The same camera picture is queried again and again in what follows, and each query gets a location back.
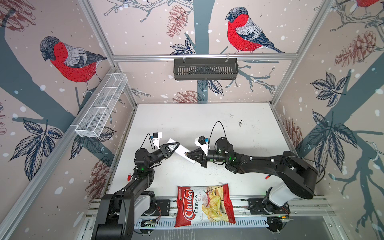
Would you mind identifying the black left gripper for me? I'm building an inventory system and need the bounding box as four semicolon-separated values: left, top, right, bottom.
147;143;179;169

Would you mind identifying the white remote control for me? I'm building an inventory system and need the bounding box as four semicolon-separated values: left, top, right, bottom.
168;139;196;164

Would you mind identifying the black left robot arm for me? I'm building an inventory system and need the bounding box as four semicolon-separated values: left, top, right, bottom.
91;142;180;240

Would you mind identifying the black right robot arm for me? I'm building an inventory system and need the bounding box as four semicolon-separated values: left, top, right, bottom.
186;137;318;215

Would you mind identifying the red Chuba cassava chips bag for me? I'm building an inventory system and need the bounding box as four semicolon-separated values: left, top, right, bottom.
175;184;236;228

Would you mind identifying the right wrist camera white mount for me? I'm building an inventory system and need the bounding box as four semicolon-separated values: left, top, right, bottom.
195;136;210;155

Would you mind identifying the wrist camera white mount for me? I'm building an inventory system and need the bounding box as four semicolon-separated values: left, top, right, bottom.
151;132;163;149
195;136;210;155

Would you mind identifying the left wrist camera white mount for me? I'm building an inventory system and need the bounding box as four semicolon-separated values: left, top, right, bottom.
151;132;163;149

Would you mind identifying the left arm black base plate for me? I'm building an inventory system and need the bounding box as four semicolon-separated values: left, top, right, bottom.
150;200;171;216

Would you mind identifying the black hanging wire basket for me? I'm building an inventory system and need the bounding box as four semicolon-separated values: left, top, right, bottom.
174;58;239;81

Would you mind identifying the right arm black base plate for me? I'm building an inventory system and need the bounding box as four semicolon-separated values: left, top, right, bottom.
248;198;291;215

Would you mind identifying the white mesh wire basket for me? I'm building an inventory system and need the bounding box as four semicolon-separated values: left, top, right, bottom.
75;73;128;138

